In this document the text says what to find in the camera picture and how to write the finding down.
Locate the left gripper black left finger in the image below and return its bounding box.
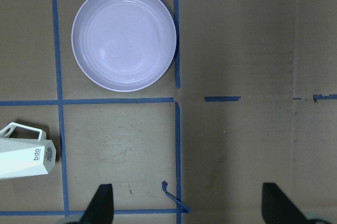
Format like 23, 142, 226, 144
80, 184, 114, 224

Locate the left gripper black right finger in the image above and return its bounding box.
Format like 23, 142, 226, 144
262, 182, 310, 224

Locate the lavender round plate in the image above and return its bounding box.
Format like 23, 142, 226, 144
71, 0, 177, 92

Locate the white faceted mug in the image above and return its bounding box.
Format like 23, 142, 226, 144
1, 122, 56, 180

